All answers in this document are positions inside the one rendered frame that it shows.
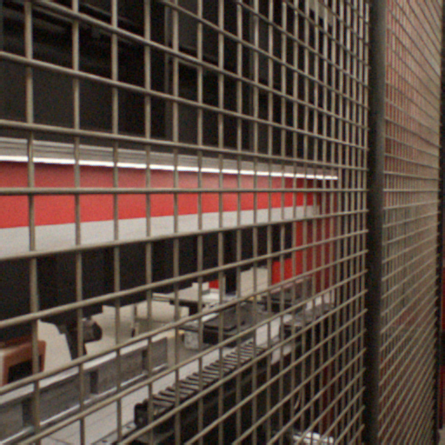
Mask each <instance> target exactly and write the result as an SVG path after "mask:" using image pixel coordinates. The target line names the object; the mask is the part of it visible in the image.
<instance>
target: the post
mask: <svg viewBox="0 0 445 445"><path fill-rule="evenodd" d="M369 3H370V4H371V5H372V6H371V7H370V6H369V13H368V23H369V25H370V26H371V28H370V27H369V26H368V45H369V46H370V47H371V48H369V47H368V63H367V65H368V66H369V67H370V68H371V70H369V69H368V68H367V86H369V87H370V88H371V89H370V90H369V89H367V90H368V107H370V110H368V114H367V127H368V128H370V130H367V148H369V150H367V165H366V169H369V171H366V189H369V192H366V210H367V209H368V211H369V212H366V216H365V230H368V232H366V233H365V250H368V252H366V253H365V268H364V270H366V269H367V270H368V271H367V272H366V273H364V290H365V289H366V290H367V291H366V292H365V293H364V310H365V309H367V311H365V312H364V318H363V330H365V329H367V330H366V331H365V332H363V349H365V348H366V350H365V351H364V352H363V358H362V368H366V369H365V370H363V371H362V387H365V389H364V390H363V391H362V406H363V405H364V409H363V410H362V419H361V426H362V424H364V427H363V429H362V431H361V444H362V443H364V444H363V445H378V420H379V374H380V329H382V239H383V194H384V148H385V121H384V103H385V58H386V14H387V0H369Z"/></svg>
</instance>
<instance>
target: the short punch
mask: <svg viewBox="0 0 445 445"><path fill-rule="evenodd" d="M236 292H237V274H236V275H225V277H224V278H223V300H227V299H230V298H232V296H236Z"/></svg>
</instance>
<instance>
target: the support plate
mask: <svg viewBox="0 0 445 445"><path fill-rule="evenodd" d="M154 297H157V298H158V299H163V300H171V301H174V292H173V293H170V294H167V295H163V294H156V295H154ZM196 298H197V289H182V290H179V291H178V301H179V302H192V303H197V299H196ZM193 299H195V300H193ZM191 300H192V301H191ZM214 302H219V301H218V300H210V299H203V304H206V305H209V304H211V303H214Z"/></svg>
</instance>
